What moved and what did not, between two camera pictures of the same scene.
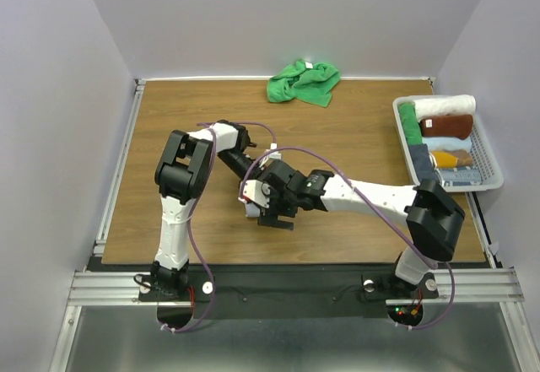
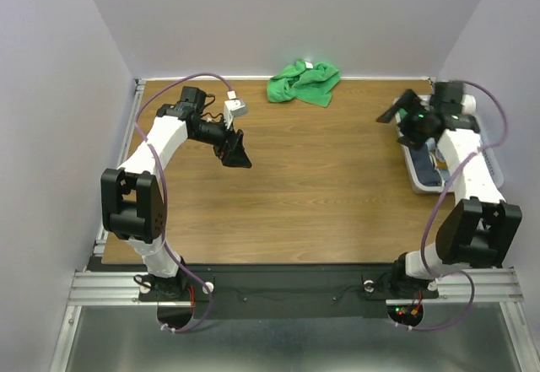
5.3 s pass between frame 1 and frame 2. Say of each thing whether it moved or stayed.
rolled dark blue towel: stayed
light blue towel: moved
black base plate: stayed
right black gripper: moved
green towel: stayed
